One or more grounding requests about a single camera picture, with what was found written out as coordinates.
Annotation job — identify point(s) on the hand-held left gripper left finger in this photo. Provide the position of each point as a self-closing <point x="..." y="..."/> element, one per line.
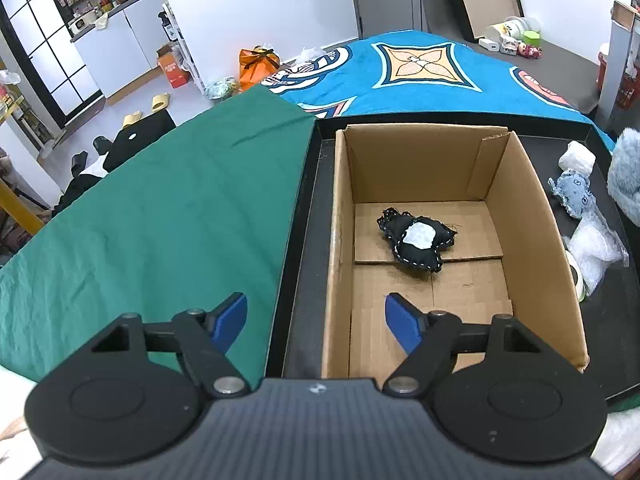
<point x="230" y="317"/>

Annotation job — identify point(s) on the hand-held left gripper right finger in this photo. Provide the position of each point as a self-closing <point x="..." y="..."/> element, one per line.
<point x="402" y="325"/>

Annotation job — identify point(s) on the black tray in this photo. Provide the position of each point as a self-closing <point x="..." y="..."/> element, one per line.
<point x="305" y="260"/>

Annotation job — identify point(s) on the black stitched stuffed toy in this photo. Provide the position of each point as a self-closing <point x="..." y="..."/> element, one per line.
<point x="390" y="227"/>

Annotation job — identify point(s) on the cardboard box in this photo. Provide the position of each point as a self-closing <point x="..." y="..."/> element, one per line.
<point x="540" y="240"/>

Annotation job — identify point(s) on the clear bag of white stuffing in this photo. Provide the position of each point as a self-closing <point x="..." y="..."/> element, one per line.
<point x="592" y="245"/>

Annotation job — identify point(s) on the small blue octopus plush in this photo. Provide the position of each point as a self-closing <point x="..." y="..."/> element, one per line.
<point x="575" y="192"/>

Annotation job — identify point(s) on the white soft bundle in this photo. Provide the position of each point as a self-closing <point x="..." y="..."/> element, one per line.
<point x="577" y="157"/>

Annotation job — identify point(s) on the light blue fluffy plush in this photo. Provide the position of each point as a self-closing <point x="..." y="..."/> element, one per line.
<point x="627" y="170"/>

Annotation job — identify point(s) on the green cloth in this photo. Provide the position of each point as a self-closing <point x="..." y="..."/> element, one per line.
<point x="175" y="210"/>

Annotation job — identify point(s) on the tape roll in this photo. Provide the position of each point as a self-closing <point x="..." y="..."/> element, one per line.
<point x="575" y="272"/>

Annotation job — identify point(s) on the black and white plush cushion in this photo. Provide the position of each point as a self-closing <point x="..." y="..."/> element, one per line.
<point x="145" y="132"/>

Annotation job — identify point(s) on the black shoe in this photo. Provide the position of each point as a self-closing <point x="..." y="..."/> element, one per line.
<point x="103" y="143"/>
<point x="78" y="162"/>

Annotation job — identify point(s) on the yellow slipper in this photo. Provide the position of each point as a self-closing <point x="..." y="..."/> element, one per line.
<point x="160" y="101"/>
<point x="132" y="120"/>

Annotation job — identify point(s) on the green plastic bag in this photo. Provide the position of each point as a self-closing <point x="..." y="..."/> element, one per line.
<point x="222" y="88"/>

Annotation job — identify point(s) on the orange bag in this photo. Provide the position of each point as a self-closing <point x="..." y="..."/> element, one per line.
<point x="255" y="70"/>

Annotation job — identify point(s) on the blue printed blanket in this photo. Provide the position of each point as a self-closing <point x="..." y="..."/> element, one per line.
<point x="350" y="80"/>

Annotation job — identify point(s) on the orange cardboard carton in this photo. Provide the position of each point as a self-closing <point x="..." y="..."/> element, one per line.
<point x="172" y="70"/>

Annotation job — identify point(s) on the white plastic bag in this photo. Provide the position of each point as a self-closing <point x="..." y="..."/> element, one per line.
<point x="307" y="55"/>

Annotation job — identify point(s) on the white narrow rack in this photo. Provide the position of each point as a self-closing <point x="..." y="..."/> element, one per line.
<point x="182" y="45"/>

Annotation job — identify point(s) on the white cabinet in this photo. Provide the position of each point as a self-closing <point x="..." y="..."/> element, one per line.
<point x="130" y="45"/>

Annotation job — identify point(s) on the white charger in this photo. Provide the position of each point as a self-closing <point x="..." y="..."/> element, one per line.
<point x="489" y="44"/>

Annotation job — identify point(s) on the pink toy figures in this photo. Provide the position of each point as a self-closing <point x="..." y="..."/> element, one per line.
<point x="530" y="51"/>

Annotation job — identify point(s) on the green hexagonal box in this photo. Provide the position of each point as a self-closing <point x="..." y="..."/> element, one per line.
<point x="532" y="37"/>

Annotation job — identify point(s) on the plastic jar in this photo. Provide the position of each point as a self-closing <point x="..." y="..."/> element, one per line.
<point x="510" y="27"/>

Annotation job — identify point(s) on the black framed glass door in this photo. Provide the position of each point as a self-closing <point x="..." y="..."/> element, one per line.
<point x="45" y="40"/>

